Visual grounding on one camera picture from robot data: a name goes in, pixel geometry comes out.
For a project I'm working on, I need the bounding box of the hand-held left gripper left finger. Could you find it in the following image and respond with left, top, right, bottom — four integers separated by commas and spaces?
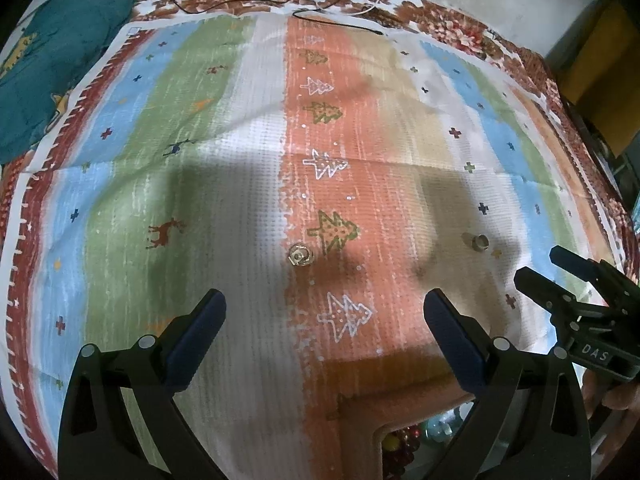
57, 287, 228, 480

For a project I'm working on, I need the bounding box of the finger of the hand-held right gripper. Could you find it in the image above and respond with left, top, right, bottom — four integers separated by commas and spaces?
550, 246, 640, 311
514, 266, 583, 323

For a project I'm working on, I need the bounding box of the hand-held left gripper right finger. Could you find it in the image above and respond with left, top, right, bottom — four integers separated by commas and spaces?
422, 287, 593, 480

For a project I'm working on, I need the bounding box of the light blue bead bracelet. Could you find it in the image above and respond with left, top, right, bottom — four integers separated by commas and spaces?
425, 407, 466, 443

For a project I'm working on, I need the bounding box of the dark red yellow bead bracelet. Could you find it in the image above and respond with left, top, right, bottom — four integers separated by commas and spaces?
382, 430, 417, 480

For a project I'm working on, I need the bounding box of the person's right hand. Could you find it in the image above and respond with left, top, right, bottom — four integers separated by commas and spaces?
580, 367, 640, 461

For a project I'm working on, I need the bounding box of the striped colourful blanket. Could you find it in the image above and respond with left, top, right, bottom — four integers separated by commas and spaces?
0, 12, 631, 480

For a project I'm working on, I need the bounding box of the teal cloth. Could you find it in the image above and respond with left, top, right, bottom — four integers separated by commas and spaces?
0, 0, 136, 163

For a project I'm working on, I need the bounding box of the black cable with thin end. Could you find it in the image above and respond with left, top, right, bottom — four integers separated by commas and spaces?
292, 7, 386, 36

